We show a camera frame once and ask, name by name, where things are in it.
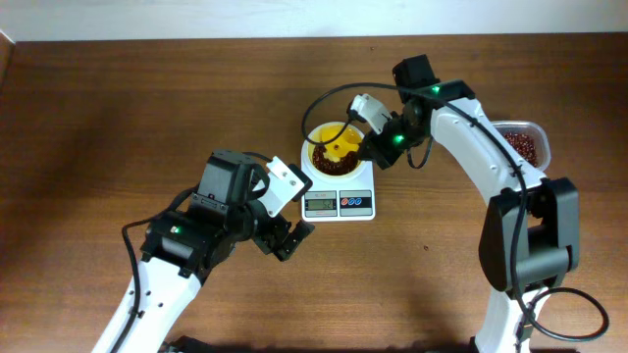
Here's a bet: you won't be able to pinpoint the yellow plastic measuring scoop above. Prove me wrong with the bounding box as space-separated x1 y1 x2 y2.
314 124 362 162

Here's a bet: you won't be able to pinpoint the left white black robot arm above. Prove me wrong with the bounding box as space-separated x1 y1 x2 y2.
94 150 314 352

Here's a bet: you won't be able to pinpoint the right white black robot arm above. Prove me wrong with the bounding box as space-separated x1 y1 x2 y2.
347 55 580 352

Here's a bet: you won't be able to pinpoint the white digital kitchen scale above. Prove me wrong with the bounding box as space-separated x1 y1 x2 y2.
301 141 376 223

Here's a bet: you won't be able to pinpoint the pale yellow plastic bowl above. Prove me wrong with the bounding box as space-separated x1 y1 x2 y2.
304 122 367 179

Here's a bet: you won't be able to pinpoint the red beans in bowl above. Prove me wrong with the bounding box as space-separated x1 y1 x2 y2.
311 150 359 176

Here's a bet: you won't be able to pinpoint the red adzuki beans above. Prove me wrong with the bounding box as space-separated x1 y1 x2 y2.
503 132 538 167

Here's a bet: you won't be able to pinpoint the clear plastic food container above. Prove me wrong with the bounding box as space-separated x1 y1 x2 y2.
493 121 551 171

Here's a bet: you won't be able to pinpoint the right black camera cable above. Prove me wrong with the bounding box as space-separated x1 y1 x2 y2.
300 81 611 343

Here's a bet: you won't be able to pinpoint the black camera cable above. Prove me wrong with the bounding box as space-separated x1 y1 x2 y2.
107 185 197 353
300 81 611 343

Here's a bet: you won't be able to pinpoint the left black camera cable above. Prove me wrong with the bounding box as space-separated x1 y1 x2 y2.
107 185 197 353

